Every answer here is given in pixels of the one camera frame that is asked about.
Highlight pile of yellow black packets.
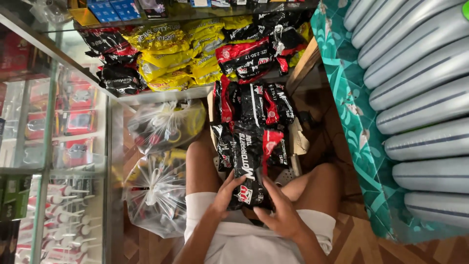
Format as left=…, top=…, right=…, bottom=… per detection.
left=78, top=11, right=313, bottom=93

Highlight black red inner tube packet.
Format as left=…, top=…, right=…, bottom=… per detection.
left=239, top=84, right=267, bottom=128
left=210, top=123, right=236, bottom=172
left=264, top=83, right=296, bottom=126
left=213, top=75, right=241, bottom=124
left=265, top=129, right=291, bottom=168

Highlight person's leg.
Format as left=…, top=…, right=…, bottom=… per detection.
left=185, top=140, right=225, bottom=197
left=279, top=163, right=342, bottom=221

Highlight brown cardboard carton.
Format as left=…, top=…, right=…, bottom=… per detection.
left=206, top=89, right=311, bottom=177

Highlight white shorts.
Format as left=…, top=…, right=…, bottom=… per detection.
left=183, top=192, right=336, bottom=264

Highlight person's right leg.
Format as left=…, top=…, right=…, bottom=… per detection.
left=279, top=163, right=342, bottom=221

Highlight large black tube packet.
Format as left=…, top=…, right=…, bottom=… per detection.
left=226, top=122, right=285, bottom=212

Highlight person's left leg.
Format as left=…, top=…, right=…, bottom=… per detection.
left=185, top=140, right=225, bottom=197

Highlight person's right hand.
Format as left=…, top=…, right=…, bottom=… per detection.
left=253, top=177, right=308, bottom=241

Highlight wooden table leg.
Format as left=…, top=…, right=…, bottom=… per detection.
left=285, top=37, right=322, bottom=97

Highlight person's left hand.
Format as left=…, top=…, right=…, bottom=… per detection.
left=210, top=170, right=248, bottom=221

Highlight teal patterned cloth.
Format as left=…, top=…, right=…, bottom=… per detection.
left=310, top=0, right=469, bottom=245

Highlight glass display cabinet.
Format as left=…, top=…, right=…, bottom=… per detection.
left=0, top=7, right=123, bottom=264

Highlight clear plastic bag with parts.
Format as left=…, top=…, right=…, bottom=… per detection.
left=122, top=148, right=188, bottom=239
left=127, top=99, right=207, bottom=155

